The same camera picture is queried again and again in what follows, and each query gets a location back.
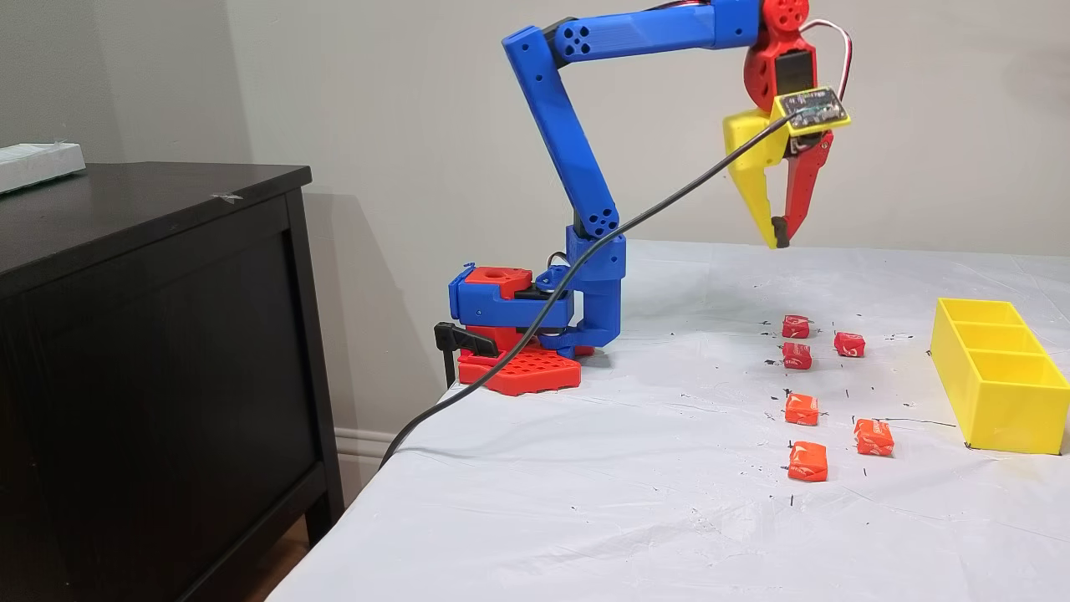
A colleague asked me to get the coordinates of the yellow three-compartment box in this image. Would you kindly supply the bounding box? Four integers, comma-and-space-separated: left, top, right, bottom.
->
930, 297, 1070, 457

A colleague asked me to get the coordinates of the flat white box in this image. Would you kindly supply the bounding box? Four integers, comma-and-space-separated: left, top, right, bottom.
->
0, 142, 87, 195

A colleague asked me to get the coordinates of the black table clamp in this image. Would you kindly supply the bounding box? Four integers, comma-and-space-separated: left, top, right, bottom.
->
434, 322, 498, 390

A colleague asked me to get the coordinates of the white plastic table cover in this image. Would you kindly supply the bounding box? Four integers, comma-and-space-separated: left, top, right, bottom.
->
267, 238, 1070, 602

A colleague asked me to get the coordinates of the dark wooden dresser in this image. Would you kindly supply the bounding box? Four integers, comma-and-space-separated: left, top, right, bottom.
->
0, 162, 345, 602

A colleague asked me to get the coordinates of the thick black camera cable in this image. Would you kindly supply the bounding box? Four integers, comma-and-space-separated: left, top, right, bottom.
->
379, 115, 795, 471

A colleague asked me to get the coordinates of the camera board on yellow mount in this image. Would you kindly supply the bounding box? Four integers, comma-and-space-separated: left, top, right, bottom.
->
771, 85, 853, 136

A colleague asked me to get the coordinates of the white servo wire loop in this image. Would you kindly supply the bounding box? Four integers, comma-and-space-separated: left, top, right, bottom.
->
798, 18, 853, 105

